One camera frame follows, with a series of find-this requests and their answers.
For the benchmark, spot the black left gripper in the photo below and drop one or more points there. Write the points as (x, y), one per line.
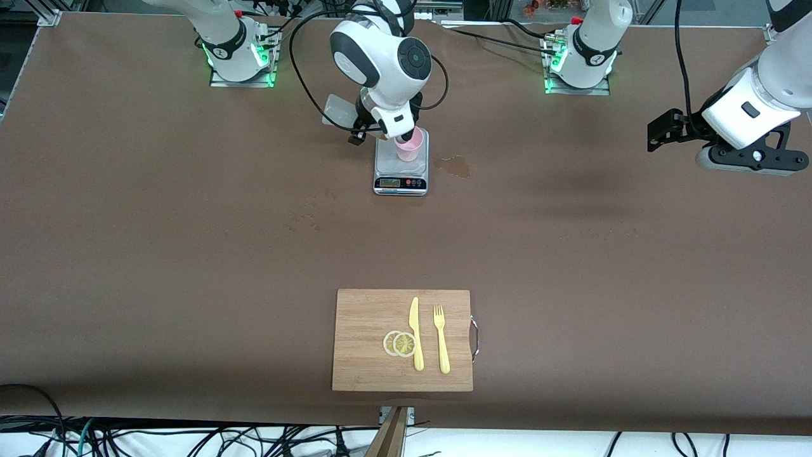
(689, 123)

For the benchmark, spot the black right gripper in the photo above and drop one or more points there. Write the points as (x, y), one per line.
(366, 116)

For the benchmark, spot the translucent sauce bottle orange cap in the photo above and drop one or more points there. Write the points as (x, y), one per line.
(339, 112)

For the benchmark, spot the pink plastic cup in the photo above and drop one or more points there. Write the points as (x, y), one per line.
(409, 151)

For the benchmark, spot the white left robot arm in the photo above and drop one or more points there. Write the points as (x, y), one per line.
(596, 38)

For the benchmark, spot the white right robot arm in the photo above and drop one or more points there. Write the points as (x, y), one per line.
(387, 63)

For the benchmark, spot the silver digital kitchen scale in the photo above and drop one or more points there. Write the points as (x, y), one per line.
(390, 165)

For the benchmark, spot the white power strip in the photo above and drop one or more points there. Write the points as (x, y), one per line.
(417, 16)

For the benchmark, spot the wooden cutting board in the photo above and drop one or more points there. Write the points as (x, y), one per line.
(361, 317)

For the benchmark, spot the brown paper table cover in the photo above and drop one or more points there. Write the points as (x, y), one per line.
(571, 285)

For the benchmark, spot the yellow plastic knife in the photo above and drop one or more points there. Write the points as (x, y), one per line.
(414, 317)

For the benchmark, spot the lemon slice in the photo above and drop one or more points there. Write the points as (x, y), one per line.
(404, 344)
(388, 343)

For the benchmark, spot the yellow plastic fork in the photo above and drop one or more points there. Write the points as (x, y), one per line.
(443, 349)

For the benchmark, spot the wooden beam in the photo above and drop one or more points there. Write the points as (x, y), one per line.
(390, 438)

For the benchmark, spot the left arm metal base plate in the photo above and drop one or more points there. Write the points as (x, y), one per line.
(580, 91)

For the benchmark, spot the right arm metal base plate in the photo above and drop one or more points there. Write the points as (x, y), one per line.
(241, 83)

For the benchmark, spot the aluminium frame corner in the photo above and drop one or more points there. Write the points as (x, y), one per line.
(49, 18)

